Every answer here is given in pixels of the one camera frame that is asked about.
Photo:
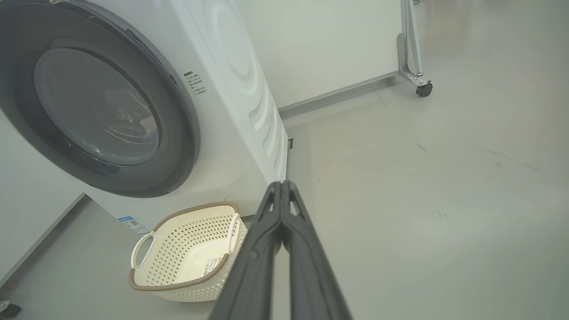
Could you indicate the cream perforated laundry basket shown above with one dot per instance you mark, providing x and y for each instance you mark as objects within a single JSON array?
[{"x": 178, "y": 262}]

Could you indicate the product label sticker in basket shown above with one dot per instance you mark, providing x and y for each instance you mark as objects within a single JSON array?
[{"x": 212, "y": 267}]

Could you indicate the blue energy label sticker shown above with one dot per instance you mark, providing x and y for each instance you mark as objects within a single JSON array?
[{"x": 133, "y": 225}]

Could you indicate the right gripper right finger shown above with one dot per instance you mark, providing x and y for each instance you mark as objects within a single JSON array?
[{"x": 311, "y": 280}]

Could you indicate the metal partition leg with caster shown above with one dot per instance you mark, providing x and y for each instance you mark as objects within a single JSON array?
[{"x": 411, "y": 66}]

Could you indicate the round black glass washer door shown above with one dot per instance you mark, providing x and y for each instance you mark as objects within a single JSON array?
[{"x": 89, "y": 111}]

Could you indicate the white partition panel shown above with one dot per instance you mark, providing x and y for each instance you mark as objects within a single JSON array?
[{"x": 320, "y": 40}]

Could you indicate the white front-load washing machine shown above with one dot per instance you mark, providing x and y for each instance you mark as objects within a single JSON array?
[{"x": 222, "y": 133}]

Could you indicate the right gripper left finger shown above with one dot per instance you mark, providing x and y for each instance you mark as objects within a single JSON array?
[{"x": 253, "y": 275}]

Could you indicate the grey stand foot with caster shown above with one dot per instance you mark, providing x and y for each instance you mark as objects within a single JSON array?
[{"x": 9, "y": 310}]

